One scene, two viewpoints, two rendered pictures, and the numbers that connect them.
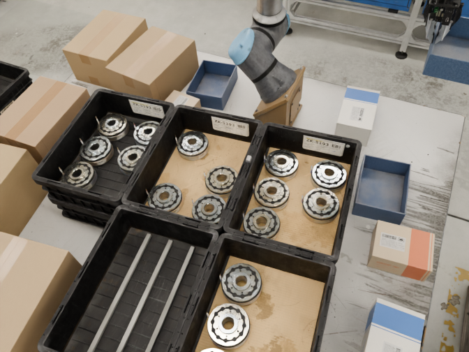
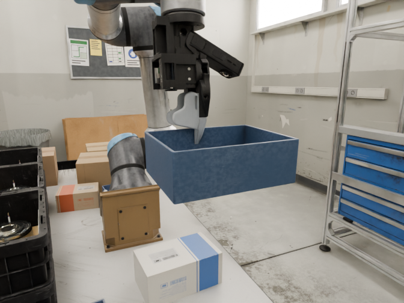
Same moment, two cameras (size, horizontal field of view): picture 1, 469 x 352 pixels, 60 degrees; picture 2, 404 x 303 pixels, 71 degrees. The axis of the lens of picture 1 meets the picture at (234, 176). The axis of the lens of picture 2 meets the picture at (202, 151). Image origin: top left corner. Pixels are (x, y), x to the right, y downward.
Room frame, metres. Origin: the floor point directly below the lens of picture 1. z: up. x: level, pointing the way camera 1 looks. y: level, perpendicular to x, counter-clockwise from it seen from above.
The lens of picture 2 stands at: (0.53, -0.92, 1.22)
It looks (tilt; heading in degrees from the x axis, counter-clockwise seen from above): 14 degrees down; 37
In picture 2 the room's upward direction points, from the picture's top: straight up
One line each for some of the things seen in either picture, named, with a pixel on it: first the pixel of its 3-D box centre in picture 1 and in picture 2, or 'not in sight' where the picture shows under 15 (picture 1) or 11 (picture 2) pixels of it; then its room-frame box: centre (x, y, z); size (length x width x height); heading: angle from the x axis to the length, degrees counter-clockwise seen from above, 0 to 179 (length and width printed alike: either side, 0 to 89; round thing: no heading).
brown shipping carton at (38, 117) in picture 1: (47, 123); (24, 168); (1.12, 0.68, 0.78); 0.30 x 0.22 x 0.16; 152
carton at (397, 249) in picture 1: (400, 250); not in sight; (0.48, -0.46, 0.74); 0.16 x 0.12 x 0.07; 66
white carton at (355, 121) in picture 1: (356, 115); (177, 266); (1.02, -0.47, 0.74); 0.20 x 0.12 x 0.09; 155
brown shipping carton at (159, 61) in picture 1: (155, 69); (111, 171); (1.36, 0.28, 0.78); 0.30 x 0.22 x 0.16; 144
